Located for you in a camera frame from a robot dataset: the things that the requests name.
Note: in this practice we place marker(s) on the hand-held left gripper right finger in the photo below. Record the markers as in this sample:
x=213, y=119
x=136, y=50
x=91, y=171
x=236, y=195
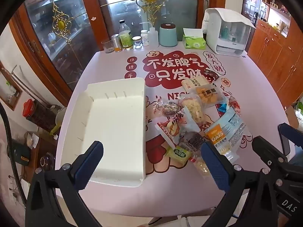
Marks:
x=214, y=163

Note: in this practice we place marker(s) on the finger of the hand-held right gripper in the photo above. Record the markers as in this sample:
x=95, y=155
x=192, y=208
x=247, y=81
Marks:
x=265, y=147
x=285, y=134

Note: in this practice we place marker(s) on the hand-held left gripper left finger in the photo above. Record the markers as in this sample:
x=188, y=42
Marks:
x=91, y=162

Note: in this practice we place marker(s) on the clear yellow snack packet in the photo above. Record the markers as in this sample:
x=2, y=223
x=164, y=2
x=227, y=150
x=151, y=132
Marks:
x=201, y=165

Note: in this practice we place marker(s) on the light blue oat bar packet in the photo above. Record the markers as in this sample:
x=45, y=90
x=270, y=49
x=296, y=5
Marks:
x=224, y=137

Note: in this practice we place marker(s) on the dark raisin packet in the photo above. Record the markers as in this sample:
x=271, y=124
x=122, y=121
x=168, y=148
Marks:
x=191, y=141

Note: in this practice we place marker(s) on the green pastry packet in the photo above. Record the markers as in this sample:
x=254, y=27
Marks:
x=178, y=155

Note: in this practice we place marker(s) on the white plastic storage box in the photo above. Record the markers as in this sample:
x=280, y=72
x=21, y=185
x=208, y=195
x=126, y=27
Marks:
x=113, y=127

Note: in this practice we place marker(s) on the clear red-print snack packet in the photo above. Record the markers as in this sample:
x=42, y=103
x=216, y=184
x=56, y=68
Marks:
x=234, y=105

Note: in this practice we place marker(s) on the red and white pastry packet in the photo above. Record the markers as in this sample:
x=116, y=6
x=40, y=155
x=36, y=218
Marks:
x=176, y=125

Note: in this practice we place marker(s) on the blue foil snack packet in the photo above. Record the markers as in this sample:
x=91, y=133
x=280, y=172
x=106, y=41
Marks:
x=222, y=108

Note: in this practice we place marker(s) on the red label cookies packet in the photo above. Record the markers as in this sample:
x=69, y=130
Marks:
x=191, y=107

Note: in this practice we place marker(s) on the orange cracker packet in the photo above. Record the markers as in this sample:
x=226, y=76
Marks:
x=208, y=94

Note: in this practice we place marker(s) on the round dark chocolate packet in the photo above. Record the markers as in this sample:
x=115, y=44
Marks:
x=169, y=107

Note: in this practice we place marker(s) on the cream long biscuit packet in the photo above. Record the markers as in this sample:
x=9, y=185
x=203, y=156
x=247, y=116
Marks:
x=195, y=82

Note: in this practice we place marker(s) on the dark brown flower-print packet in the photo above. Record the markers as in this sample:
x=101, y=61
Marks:
x=209, y=74

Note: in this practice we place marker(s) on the cardboard box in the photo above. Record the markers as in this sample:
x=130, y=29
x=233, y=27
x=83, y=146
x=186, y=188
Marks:
x=291, y=117

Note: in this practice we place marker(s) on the dark glass bowl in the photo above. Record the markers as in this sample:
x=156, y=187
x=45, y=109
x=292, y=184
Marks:
x=46, y=160

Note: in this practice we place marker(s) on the white pitcher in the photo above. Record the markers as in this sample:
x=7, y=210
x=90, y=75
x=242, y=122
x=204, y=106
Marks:
x=60, y=119

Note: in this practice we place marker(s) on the pink printed tablecloth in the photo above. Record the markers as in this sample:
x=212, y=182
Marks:
x=248, y=94

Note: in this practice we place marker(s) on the wooden side table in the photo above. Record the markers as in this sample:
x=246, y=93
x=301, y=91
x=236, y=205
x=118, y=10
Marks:
x=35, y=172

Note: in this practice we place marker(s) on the red-lidded storage jar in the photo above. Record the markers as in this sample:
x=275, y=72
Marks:
x=37, y=115

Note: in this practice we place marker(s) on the dark green pouch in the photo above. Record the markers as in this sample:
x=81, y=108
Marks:
x=20, y=151

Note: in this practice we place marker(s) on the wooden floor cabinet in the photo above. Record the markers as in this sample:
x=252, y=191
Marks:
x=272, y=56

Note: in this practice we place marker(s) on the white countertop appliance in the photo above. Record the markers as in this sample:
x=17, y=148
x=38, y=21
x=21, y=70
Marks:
x=233, y=40

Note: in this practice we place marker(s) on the wood-framed glass door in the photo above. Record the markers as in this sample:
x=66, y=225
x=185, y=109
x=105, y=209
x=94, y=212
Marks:
x=184, y=9
x=47, y=59

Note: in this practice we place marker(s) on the clear drinking glass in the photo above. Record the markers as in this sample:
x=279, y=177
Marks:
x=108, y=46

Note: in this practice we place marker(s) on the small metal tin can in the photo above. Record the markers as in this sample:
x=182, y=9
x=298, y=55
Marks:
x=116, y=43

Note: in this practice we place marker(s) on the green tissue box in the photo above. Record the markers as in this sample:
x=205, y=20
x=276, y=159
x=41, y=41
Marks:
x=193, y=41

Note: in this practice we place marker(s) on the small glass jar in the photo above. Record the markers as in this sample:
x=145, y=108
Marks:
x=136, y=42

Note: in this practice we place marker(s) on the glass bottle with yellow liquid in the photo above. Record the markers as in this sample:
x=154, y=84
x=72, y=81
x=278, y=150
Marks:
x=125, y=36

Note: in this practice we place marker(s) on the white cloth cover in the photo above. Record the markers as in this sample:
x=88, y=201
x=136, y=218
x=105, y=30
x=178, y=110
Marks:
x=227, y=15

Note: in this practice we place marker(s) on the white pill bottle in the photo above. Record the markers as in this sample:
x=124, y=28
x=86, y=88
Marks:
x=144, y=37

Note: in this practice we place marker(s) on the teal canister with brown lid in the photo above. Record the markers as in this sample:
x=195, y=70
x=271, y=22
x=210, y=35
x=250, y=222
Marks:
x=168, y=35

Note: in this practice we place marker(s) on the white squeeze wash bottle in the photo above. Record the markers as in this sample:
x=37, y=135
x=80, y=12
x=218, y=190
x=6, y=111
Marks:
x=153, y=36

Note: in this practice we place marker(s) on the wooden wall niche frame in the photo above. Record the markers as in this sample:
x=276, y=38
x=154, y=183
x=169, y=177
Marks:
x=11, y=99

